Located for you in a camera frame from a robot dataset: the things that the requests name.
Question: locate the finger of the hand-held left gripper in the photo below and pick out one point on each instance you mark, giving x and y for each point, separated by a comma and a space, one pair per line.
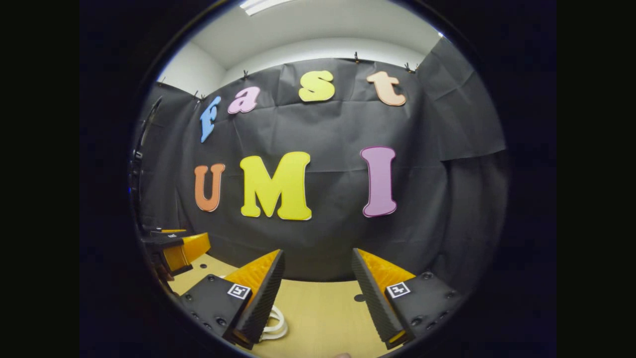
169, 233
171, 248

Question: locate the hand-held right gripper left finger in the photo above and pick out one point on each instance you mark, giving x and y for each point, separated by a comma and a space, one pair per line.
266, 298

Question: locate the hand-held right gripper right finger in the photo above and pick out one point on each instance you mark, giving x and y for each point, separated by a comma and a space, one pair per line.
372, 298

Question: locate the white suitcase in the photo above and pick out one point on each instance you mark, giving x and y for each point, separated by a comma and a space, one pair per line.
278, 328

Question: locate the ceiling light panel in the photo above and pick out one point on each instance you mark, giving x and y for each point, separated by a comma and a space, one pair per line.
261, 5

